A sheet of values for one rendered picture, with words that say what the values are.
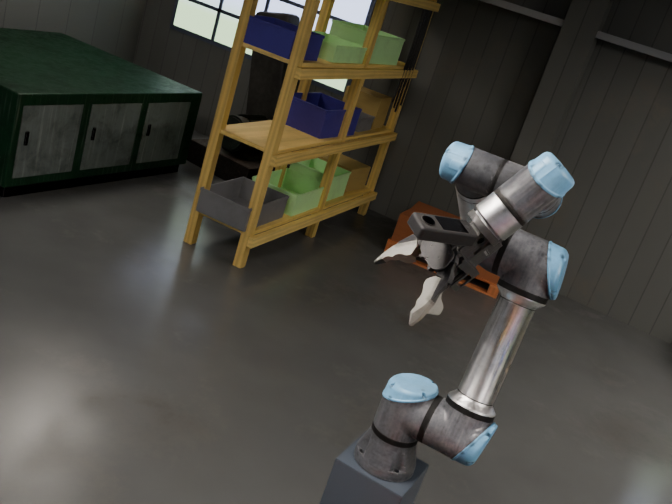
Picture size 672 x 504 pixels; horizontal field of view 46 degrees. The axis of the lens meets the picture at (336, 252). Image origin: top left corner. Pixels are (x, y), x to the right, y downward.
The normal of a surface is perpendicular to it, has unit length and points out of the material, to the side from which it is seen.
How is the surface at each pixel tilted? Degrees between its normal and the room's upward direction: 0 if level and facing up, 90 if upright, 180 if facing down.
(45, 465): 0
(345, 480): 90
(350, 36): 90
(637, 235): 90
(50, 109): 90
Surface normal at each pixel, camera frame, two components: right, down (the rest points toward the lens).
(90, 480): 0.29, -0.90
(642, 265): -0.45, 0.18
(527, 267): -0.41, -0.02
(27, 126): 0.84, 0.40
